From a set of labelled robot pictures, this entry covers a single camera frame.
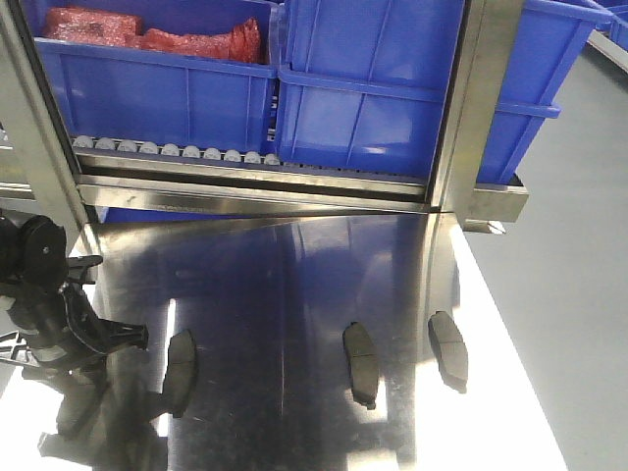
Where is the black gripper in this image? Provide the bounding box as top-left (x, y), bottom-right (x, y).
top-left (1, 255), bottom-right (148, 393)

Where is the grey brake pad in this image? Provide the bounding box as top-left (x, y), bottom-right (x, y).
top-left (428, 311), bottom-right (468, 393)
top-left (342, 322), bottom-right (380, 410)
top-left (56, 384), bottom-right (104, 438)
top-left (162, 329), bottom-right (198, 418)

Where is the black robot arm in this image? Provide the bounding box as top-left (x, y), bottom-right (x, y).
top-left (1, 212), bottom-right (148, 393)

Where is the white roller track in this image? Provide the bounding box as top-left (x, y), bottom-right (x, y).
top-left (72, 135), bottom-right (281, 166)

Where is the blue bin with red bags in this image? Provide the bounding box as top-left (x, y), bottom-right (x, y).
top-left (21, 1), bottom-right (284, 152)

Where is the left red foam bag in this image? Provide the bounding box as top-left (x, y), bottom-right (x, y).
top-left (43, 6), bottom-right (143, 47)

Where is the red foam bag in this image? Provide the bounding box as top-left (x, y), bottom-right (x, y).
top-left (126, 18), bottom-right (262, 64)
top-left (43, 6), bottom-right (143, 47)

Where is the right red foam bag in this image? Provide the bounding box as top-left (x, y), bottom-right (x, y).
top-left (126, 18), bottom-right (262, 64)

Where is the middle blue plastic bin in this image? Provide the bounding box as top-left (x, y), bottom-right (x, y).
top-left (276, 0), bottom-right (465, 178)

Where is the blue plastic bin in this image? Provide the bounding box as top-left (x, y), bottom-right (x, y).
top-left (276, 0), bottom-right (465, 178)
top-left (477, 1), bottom-right (612, 184)

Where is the right blue plastic bin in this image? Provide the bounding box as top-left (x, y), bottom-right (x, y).
top-left (477, 1), bottom-right (612, 184)

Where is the stainless steel rack frame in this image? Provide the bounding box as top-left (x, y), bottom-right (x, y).
top-left (1, 1), bottom-right (528, 242)

